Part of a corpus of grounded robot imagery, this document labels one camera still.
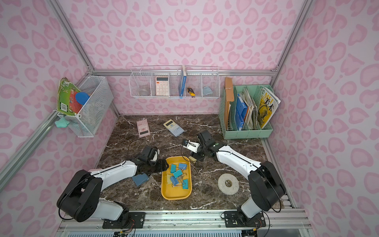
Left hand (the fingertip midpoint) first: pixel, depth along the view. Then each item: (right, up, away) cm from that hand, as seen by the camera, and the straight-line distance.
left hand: (164, 165), depth 91 cm
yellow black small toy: (+16, +45, +3) cm, 48 cm away
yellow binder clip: (+4, -7, -7) cm, 11 cm away
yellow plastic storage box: (+5, -13, -9) cm, 16 cm away
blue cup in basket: (+27, +48, +10) cm, 56 cm away
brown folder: (+38, +40, -8) cm, 56 cm away
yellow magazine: (+68, +39, +7) cm, 79 cm away
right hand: (+18, +10, -4) cm, 21 cm away
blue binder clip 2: (+11, -1, 0) cm, 11 cm away
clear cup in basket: (-14, +47, +4) cm, 49 cm away
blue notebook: (-13, -7, -5) cm, 16 cm away
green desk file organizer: (+54, +30, +7) cm, 62 cm away
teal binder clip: (+6, -2, -1) cm, 6 cm away
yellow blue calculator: (+4, +22, +19) cm, 30 cm away
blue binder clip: (+7, -7, -7) cm, 12 cm away
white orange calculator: (-2, +49, +2) cm, 50 cm away
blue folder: (+49, +33, +5) cm, 59 cm away
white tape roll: (+38, -9, -6) cm, 40 cm away
